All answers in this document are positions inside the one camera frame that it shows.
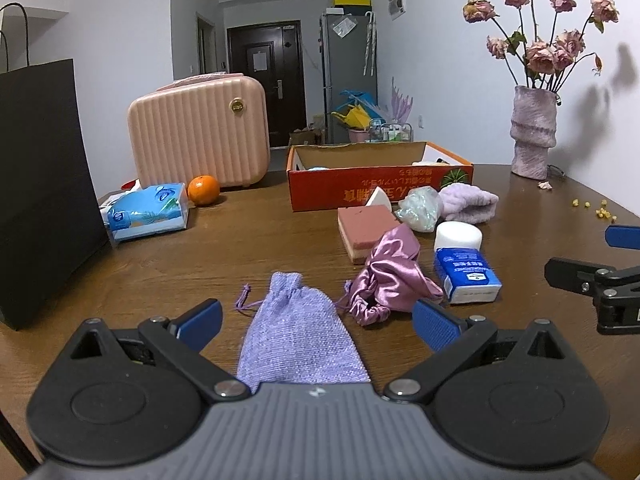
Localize mauve textured vase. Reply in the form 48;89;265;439
510;85;558;181

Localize dried pink roses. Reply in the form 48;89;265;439
462;0;620;93

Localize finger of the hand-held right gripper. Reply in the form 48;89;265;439
544;257;640;295
604;225;640;251

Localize lavender drawstring pouch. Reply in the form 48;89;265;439
235;272;372;393

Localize scattered yellow buds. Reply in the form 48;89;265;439
571;199;617;222

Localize dark wooden door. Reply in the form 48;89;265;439
226;21;307;148

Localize brown cardboard box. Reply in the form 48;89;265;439
289;127;323;147

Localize iridescent plastic bundle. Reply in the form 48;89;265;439
397;186;445;233

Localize red cardboard box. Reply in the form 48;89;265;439
286;141;474;212

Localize white folded umbrella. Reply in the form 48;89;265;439
363;10;377;77

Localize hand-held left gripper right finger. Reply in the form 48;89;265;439
382;299;571;403

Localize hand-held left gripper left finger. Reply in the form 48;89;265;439
70;298;251;403

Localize pink ribbed suitcase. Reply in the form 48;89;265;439
126;72;271;190

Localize small blue tissue packet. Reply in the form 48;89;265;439
434;246;503;306

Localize blue tissue pack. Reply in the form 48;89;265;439
106;182;190;243

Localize rack of bottles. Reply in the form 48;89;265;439
369;119;412;143

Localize purple feather decoration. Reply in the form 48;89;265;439
389;77;416;126

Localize lavender folded towel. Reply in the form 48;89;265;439
439;183;500;225

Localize orange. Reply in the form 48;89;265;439
187;175;221;207

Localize grey refrigerator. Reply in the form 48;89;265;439
320;8;378;143

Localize purple satin pouch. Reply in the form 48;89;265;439
336;223;445;330

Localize pink sponge block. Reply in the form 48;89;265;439
337;204;408;266

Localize black paper bag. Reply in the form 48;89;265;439
0;2;111;331

